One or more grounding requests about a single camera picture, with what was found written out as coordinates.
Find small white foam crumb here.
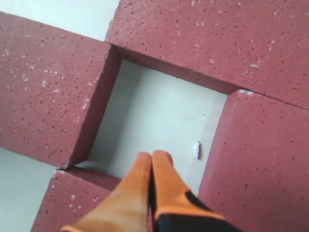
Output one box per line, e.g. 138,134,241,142
193,141,201,160

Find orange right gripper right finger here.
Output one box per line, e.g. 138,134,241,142
152,150,239,232

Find red brick under leaning one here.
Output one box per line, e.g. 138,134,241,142
198,90,309,232

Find red brick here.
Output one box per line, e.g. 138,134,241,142
31,167,120,232
198,90,309,232
0,13,122,169
105,0,309,109

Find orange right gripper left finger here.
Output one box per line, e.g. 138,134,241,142
61,152,152,232

